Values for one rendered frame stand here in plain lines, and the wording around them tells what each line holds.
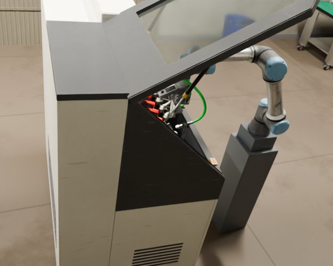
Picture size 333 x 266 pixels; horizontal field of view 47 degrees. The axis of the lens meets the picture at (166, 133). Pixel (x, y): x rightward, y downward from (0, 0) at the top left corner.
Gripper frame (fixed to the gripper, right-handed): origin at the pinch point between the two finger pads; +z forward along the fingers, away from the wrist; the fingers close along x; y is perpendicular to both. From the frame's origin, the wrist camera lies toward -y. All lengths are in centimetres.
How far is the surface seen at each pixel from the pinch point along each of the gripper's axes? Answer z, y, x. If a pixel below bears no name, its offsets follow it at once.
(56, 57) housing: -37, -61, -6
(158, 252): 75, -6, -35
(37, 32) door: 97, -62, 319
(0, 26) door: 90, -104, 315
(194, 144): 23.0, 18.7, -0.5
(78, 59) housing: -37, -52, -8
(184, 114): 18.0, 19.2, 23.8
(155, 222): 47, -12, -35
